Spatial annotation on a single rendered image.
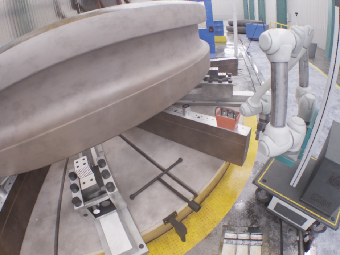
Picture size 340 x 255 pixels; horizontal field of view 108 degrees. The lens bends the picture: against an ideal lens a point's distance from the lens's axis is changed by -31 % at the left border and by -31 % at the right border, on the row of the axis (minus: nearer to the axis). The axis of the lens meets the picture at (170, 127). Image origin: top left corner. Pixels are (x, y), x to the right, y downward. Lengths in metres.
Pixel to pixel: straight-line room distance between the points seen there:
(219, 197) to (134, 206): 0.86
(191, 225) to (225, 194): 0.48
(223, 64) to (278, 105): 2.79
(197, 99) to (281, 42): 2.00
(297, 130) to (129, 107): 1.18
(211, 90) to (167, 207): 1.70
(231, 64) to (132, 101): 2.78
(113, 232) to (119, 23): 1.42
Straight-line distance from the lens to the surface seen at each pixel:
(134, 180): 1.77
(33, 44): 1.21
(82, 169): 1.32
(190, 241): 1.71
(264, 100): 1.38
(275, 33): 0.97
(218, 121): 1.57
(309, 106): 1.68
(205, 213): 1.83
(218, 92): 2.59
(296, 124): 1.25
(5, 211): 1.95
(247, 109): 1.28
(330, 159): 1.35
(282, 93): 1.04
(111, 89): 1.40
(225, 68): 3.79
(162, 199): 1.58
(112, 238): 1.36
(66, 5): 5.01
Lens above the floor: 1.62
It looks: 35 degrees down
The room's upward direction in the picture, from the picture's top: 9 degrees counter-clockwise
